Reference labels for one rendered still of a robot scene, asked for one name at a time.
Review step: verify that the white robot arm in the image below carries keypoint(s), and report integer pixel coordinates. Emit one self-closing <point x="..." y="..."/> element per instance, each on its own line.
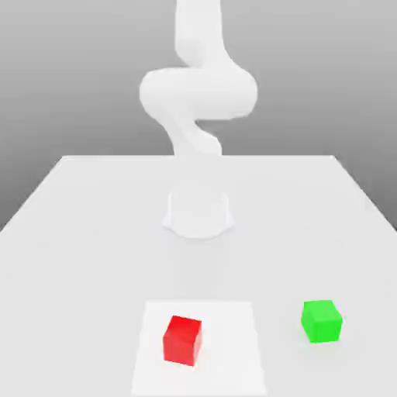
<point x="198" y="93"/>

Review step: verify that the small red cube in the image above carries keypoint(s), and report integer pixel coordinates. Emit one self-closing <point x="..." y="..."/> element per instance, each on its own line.
<point x="181" y="341"/>

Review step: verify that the small green cube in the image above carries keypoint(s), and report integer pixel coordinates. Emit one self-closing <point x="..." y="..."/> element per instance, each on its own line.
<point x="322" y="322"/>

